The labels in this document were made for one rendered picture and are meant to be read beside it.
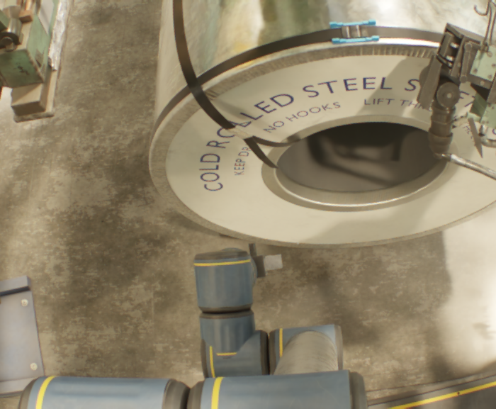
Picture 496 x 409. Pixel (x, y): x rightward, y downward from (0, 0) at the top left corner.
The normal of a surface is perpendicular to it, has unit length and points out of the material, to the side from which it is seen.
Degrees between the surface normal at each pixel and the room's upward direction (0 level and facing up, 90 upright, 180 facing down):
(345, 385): 40
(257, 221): 90
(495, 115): 58
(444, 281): 0
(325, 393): 34
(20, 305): 0
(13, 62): 90
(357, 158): 1
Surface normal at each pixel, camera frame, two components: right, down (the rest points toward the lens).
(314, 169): 0.48, -0.39
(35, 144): -0.10, -0.41
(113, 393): -0.10, -0.92
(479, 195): 0.04, 0.91
